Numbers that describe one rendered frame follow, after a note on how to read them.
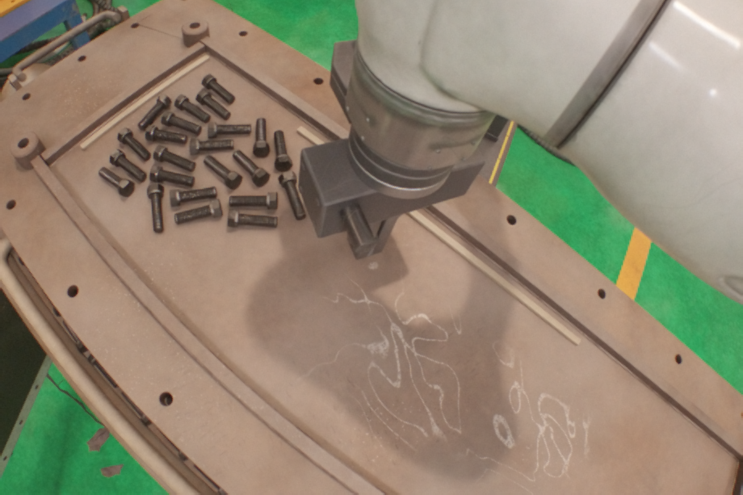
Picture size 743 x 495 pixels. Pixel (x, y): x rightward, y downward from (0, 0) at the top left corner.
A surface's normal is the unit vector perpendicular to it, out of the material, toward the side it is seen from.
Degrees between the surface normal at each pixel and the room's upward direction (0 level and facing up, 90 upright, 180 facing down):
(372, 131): 90
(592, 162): 114
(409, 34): 94
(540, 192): 0
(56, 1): 0
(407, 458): 0
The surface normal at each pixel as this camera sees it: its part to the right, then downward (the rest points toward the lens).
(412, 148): -0.20, 0.84
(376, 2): -0.83, 0.45
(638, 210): -0.66, 0.74
